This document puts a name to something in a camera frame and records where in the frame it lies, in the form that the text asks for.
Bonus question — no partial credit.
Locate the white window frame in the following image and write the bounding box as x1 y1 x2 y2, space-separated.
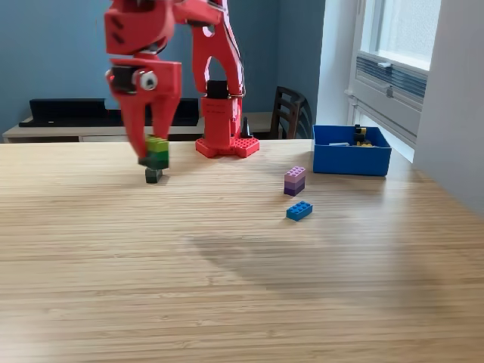
355 0 443 73

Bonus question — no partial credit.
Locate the pale wooden sideboard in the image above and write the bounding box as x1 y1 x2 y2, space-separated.
2 111 283 144

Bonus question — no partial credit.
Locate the blue plastic bin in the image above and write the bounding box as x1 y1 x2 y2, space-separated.
312 124 392 178

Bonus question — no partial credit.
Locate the blue brick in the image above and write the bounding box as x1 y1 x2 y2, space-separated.
285 200 314 222

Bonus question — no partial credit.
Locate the purple brick stack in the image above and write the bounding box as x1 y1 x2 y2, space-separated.
283 166 307 197

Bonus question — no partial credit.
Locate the dark wooden chair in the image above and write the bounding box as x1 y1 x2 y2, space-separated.
268 85 313 141

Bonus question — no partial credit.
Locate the yellow toy digger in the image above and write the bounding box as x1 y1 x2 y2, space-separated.
351 123 374 148

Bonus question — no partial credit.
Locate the green brick stack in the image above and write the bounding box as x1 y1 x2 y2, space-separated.
138 135 171 171

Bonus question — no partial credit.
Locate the grey window vent grille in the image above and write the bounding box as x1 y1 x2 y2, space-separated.
355 55 429 100

